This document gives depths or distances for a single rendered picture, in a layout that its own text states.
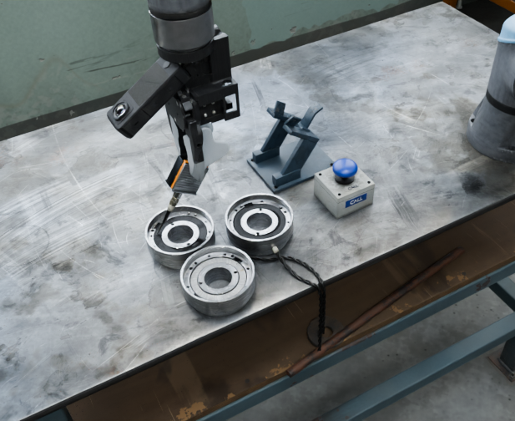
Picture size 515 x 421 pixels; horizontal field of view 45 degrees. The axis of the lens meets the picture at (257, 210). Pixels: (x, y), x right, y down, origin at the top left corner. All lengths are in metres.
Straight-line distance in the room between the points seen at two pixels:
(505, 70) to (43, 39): 1.79
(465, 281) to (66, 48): 1.76
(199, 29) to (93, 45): 1.80
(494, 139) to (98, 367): 0.74
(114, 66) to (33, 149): 1.40
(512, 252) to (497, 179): 0.27
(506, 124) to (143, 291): 0.66
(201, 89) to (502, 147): 0.56
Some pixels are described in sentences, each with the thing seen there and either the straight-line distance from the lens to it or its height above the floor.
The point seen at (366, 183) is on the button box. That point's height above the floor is 0.84.
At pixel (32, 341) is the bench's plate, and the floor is 0.80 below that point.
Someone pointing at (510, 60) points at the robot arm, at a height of 0.98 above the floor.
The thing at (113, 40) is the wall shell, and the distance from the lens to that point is 2.56.
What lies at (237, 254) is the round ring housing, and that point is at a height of 0.83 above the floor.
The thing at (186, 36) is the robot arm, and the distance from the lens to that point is 0.76.
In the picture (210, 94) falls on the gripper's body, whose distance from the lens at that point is 0.81.
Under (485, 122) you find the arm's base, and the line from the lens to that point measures 1.15.
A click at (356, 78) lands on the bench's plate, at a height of 0.80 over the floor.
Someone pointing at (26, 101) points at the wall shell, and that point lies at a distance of 2.59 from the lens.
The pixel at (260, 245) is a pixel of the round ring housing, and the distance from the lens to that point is 0.92.
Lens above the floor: 1.51
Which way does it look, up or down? 44 degrees down
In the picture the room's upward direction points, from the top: 4 degrees counter-clockwise
